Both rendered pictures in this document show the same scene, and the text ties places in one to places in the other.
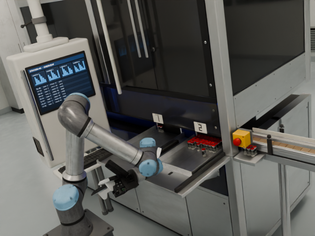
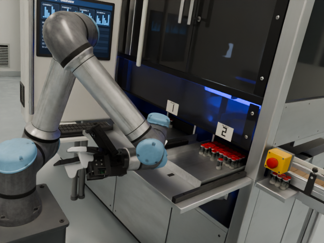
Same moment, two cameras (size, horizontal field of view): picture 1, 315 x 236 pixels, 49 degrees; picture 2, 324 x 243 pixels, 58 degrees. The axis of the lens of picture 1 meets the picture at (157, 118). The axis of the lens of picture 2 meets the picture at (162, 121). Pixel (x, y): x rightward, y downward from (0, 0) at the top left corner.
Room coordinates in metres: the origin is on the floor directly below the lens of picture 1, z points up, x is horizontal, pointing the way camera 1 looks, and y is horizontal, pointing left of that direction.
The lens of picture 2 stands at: (0.57, 0.08, 1.43)
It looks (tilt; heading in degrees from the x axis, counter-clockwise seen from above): 19 degrees down; 358
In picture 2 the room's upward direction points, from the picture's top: 9 degrees clockwise
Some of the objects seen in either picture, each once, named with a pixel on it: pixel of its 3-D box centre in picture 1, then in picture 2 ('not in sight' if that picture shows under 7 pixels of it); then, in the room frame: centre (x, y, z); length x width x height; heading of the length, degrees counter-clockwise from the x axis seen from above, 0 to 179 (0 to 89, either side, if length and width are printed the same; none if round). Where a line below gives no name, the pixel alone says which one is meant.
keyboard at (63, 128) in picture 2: (89, 159); (76, 129); (2.04, 0.49, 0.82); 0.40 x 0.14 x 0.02; 124
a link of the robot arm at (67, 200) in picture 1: (68, 202); (17, 164); (1.37, 0.48, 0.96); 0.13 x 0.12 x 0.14; 177
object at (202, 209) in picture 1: (169, 148); (166, 152); (2.72, -0.05, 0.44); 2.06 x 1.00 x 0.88; 41
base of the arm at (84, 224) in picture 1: (74, 223); (16, 197); (1.36, 0.48, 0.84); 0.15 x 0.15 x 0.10
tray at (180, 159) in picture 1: (193, 153); (205, 160); (1.70, -0.16, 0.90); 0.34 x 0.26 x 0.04; 131
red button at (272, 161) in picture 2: (237, 141); (272, 162); (1.56, -0.38, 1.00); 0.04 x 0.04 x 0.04; 41
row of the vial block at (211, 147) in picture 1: (202, 145); (218, 155); (1.76, -0.22, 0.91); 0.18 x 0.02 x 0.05; 41
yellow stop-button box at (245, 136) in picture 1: (242, 137); (278, 160); (1.59, -0.41, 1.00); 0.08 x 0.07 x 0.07; 131
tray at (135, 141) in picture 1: (151, 141); (155, 131); (1.96, 0.07, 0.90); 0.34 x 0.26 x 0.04; 131
